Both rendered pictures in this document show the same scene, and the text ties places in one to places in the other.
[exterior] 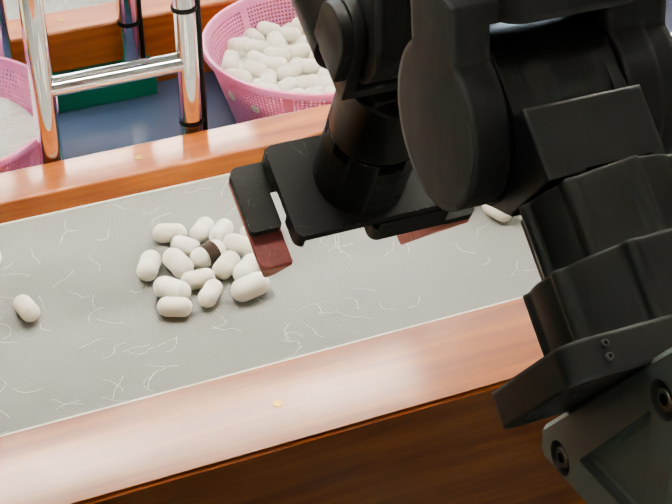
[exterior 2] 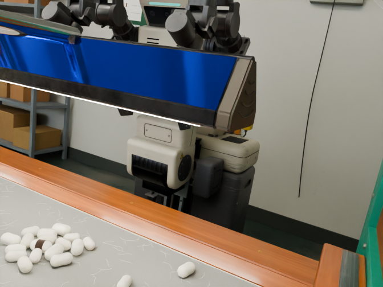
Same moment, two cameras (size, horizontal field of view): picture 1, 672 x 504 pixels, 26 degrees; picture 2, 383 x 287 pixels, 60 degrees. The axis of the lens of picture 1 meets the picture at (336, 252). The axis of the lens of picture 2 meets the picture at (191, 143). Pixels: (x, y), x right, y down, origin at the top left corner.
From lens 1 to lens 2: 1.51 m
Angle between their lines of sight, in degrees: 113
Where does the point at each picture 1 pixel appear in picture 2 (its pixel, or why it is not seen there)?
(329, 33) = (215, 23)
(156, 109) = not seen: outside the picture
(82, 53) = not seen: outside the picture
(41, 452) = (199, 233)
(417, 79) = (233, 18)
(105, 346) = (124, 257)
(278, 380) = (121, 205)
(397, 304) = (45, 206)
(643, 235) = not seen: hidden behind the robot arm
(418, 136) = (232, 28)
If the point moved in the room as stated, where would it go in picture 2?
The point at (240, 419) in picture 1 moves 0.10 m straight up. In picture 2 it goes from (145, 206) to (149, 165)
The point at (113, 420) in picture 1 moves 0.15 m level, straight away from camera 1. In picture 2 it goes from (171, 225) to (114, 250)
